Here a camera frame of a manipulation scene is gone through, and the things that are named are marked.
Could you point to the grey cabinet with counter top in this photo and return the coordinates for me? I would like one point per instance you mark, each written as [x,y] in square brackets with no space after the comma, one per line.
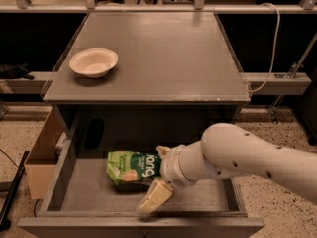
[175,76]

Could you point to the black object on ledge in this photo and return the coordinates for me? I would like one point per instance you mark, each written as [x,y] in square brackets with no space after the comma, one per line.
[15,71]

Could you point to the open grey top drawer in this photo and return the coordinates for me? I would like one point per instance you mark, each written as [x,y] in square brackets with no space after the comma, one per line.
[81,202]

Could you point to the green rice chip bag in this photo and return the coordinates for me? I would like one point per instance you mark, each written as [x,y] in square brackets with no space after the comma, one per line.
[124,167]

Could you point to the white paper bowl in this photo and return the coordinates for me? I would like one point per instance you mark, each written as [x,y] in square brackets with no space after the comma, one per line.
[93,62]

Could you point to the metal diagonal strut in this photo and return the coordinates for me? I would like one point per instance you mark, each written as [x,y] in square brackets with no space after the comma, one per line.
[290,75]

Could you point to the cardboard box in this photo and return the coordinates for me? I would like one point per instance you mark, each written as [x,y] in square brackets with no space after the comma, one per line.
[41,161]

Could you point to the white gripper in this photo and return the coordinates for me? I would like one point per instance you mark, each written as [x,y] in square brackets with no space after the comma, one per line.
[172,168]

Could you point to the black pole on floor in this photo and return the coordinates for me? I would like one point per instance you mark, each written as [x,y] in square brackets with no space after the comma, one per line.
[10,188]

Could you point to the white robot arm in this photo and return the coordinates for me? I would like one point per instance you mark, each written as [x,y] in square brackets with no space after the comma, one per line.
[226,150]

